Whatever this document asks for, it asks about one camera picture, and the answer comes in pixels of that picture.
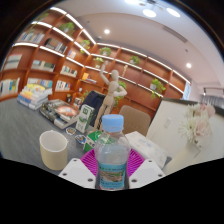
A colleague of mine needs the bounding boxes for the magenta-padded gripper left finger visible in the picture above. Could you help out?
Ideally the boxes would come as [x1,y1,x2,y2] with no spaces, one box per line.
[58,148,101,190]

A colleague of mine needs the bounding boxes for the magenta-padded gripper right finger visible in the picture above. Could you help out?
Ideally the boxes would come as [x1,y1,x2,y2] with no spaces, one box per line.
[127,148,166,190]

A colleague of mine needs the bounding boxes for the clear blue-capped water bottle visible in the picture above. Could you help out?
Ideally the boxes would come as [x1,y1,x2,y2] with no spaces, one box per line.
[94,113,132,192]

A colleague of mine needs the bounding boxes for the cream ceramic cup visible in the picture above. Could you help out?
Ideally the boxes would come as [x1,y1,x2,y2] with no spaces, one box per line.
[38,129,69,172]

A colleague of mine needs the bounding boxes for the small printed badge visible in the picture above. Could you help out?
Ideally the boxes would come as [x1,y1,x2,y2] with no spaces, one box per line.
[65,126,77,136]
[74,134,88,145]

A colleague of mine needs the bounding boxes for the green and white box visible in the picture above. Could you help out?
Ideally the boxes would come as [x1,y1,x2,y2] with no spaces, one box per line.
[83,129,103,153]

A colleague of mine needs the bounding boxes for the beige chair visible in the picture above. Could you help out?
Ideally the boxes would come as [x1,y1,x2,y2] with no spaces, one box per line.
[118,105,152,137]

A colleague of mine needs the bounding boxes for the green and white carton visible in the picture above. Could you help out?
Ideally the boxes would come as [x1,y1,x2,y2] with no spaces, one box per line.
[74,103,96,134]

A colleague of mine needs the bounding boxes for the stack of dark books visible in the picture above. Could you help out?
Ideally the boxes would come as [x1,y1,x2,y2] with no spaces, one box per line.
[39,98,81,130]

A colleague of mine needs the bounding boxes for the dark blue chair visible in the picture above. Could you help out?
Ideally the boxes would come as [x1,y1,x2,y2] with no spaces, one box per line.
[79,89,107,128]

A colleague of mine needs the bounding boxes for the white and pink flowers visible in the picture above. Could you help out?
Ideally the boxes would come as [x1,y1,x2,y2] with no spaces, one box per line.
[178,102,217,146]

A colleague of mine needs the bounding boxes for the wooden artist mannequin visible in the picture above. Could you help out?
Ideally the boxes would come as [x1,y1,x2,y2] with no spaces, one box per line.
[93,60,128,133]

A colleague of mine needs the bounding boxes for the stack of colourful books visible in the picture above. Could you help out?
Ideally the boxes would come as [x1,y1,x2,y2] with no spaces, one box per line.
[16,83,54,111]

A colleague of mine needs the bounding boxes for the wooden shelf unit with books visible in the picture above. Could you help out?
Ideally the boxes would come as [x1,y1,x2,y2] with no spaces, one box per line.
[0,6,192,121]

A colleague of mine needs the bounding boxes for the ceiling air vent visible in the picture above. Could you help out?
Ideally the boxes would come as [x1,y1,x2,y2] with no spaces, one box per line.
[163,25,188,44]

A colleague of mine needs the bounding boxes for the ceiling lamp with round lights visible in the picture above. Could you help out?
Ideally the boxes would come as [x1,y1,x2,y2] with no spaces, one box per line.
[124,0,182,18]

